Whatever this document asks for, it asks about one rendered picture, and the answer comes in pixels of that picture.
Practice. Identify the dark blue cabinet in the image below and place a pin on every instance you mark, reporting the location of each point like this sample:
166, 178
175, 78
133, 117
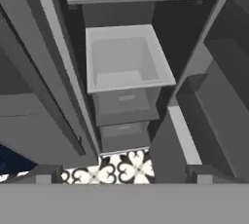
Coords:
13, 161

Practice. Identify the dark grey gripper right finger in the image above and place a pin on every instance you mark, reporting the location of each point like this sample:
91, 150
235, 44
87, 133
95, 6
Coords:
200, 170

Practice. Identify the grey fridge door with bins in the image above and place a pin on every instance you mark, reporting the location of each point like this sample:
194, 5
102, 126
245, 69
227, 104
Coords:
210, 104

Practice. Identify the grey fridge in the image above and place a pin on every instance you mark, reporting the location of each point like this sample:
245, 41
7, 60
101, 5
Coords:
175, 23

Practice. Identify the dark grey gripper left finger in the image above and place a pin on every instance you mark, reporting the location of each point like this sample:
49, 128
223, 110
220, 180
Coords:
48, 171

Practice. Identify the open grey fridge drawer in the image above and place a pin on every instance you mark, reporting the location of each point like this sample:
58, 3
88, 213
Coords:
126, 59

